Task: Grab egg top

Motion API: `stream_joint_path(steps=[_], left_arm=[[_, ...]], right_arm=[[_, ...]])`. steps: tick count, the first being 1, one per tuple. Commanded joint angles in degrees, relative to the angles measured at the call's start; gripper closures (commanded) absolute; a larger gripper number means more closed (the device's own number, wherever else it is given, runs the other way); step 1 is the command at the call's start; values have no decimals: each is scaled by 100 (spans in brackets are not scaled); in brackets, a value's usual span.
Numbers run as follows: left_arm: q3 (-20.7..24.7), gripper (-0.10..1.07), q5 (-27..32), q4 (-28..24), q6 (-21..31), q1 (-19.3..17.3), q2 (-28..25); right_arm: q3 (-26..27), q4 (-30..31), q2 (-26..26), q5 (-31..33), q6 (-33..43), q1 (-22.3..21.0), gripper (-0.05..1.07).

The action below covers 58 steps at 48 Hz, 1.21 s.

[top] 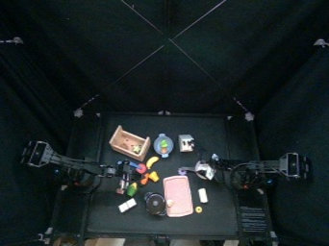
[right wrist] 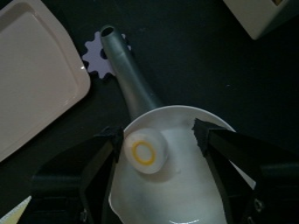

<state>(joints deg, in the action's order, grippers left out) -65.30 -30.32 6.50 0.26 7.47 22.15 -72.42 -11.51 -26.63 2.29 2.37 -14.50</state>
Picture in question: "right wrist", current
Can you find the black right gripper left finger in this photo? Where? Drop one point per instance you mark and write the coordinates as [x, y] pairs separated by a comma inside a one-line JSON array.
[[93, 163]]

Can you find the white box corner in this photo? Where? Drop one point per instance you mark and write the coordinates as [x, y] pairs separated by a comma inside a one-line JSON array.
[[259, 14]]

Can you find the white toy egg half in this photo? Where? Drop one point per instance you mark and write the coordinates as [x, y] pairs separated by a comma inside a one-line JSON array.
[[144, 150]]

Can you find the pale yellow flat piece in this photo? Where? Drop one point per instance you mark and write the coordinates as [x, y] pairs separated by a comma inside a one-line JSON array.
[[15, 211]]

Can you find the white plastic tray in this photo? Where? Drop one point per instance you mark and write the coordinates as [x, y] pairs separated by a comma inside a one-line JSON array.
[[35, 73]]

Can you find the lavender gear-shaped toy piece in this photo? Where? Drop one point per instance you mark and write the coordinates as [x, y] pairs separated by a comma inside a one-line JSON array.
[[95, 57]]

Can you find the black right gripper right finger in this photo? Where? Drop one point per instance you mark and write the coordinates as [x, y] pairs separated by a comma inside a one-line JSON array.
[[234, 157]]

